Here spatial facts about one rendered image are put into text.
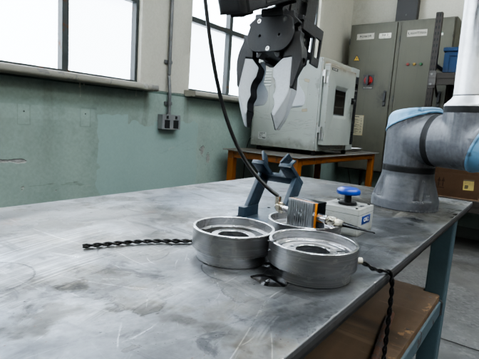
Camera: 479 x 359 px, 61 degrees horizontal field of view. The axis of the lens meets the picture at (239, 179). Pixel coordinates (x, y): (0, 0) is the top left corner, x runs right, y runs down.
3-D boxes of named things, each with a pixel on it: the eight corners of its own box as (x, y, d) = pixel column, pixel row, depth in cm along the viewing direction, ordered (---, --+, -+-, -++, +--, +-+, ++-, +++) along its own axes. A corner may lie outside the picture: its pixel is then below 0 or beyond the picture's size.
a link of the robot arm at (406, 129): (403, 162, 105) (409, 109, 103) (453, 169, 94) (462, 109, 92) (371, 162, 99) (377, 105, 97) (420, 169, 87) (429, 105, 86)
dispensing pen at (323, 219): (378, 247, 51) (281, 218, 64) (382, 214, 51) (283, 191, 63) (368, 250, 50) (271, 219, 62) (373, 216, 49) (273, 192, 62)
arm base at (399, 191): (381, 197, 109) (386, 160, 107) (444, 207, 100) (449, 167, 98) (361, 204, 97) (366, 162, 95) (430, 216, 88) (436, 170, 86)
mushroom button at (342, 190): (352, 219, 69) (356, 189, 68) (330, 214, 71) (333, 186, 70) (361, 215, 72) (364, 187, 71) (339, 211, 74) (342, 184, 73)
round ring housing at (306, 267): (272, 289, 43) (276, 252, 43) (261, 256, 54) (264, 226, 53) (369, 293, 44) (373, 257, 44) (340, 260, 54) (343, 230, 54)
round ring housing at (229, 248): (177, 263, 49) (179, 230, 49) (207, 240, 59) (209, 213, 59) (262, 277, 47) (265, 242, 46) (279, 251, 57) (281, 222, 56)
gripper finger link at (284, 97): (313, 132, 56) (312, 67, 56) (291, 125, 51) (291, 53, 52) (292, 135, 58) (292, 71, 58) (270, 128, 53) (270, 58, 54)
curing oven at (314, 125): (324, 157, 270) (334, 55, 261) (249, 148, 306) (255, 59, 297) (358, 154, 320) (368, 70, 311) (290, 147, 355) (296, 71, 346)
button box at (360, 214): (357, 237, 67) (360, 208, 66) (317, 228, 71) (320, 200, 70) (373, 229, 73) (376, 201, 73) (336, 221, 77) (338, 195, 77)
